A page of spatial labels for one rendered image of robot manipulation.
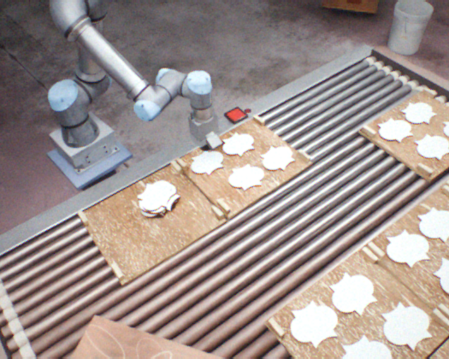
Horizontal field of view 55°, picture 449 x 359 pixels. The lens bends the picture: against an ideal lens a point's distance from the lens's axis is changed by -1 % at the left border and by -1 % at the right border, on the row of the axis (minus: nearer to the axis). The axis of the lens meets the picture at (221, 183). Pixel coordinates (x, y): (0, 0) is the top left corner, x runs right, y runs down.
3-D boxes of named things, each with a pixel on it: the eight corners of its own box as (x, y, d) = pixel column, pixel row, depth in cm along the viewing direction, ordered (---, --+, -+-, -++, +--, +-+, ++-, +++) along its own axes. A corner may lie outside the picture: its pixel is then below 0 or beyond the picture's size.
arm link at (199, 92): (192, 66, 143) (215, 73, 140) (196, 92, 152) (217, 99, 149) (180, 79, 139) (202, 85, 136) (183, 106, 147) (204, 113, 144)
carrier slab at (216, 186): (174, 164, 173) (174, 161, 172) (253, 120, 188) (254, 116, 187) (228, 220, 154) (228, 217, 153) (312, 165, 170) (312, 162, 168)
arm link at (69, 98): (51, 121, 171) (37, 93, 161) (75, 102, 178) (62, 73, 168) (73, 129, 166) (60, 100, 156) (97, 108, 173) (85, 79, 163)
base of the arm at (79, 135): (58, 135, 181) (49, 116, 174) (91, 119, 186) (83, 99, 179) (72, 153, 172) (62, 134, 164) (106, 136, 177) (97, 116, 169)
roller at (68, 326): (15, 356, 131) (8, 350, 127) (427, 96, 201) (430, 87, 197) (21, 370, 128) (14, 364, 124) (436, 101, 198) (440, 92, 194)
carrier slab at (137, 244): (78, 217, 158) (77, 214, 157) (174, 165, 173) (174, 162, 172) (123, 287, 139) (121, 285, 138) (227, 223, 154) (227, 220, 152)
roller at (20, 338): (10, 344, 133) (3, 338, 130) (418, 91, 203) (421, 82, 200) (15, 356, 131) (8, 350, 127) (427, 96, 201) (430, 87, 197)
